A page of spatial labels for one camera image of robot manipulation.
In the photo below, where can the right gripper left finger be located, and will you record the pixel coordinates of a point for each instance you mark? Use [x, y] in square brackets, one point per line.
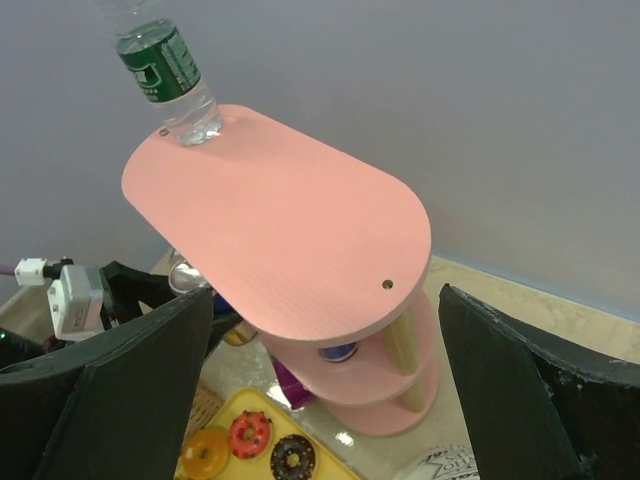
[38, 457]

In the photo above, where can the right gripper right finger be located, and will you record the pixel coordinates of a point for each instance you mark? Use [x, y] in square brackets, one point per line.
[537, 406]

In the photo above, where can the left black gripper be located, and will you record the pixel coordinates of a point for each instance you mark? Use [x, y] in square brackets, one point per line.
[126, 291]

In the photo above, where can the silver purple drink can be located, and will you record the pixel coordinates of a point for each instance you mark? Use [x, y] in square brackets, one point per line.
[183, 278]

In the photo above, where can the purple snack packet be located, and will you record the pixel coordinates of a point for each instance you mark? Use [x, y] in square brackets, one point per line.
[294, 391]

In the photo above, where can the clear water bottle green label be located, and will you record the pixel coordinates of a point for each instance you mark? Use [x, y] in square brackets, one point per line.
[151, 47]

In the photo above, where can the wicker basket with liner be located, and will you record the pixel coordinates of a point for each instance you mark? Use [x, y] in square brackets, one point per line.
[129, 381]

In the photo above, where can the orange glazed donut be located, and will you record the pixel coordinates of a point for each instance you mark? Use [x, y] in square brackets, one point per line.
[205, 454]

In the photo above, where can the yellow plastic tray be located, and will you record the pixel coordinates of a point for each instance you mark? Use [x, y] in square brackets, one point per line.
[260, 400]

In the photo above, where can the pink sprinkled donut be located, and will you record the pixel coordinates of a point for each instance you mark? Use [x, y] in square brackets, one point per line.
[250, 434]

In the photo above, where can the pink three-tier shelf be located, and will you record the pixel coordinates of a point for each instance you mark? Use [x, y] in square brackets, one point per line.
[314, 248]

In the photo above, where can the chocolate donut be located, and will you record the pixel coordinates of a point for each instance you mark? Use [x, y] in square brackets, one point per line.
[293, 458]

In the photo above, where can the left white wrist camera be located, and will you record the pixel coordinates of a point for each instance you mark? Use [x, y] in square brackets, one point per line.
[75, 302]

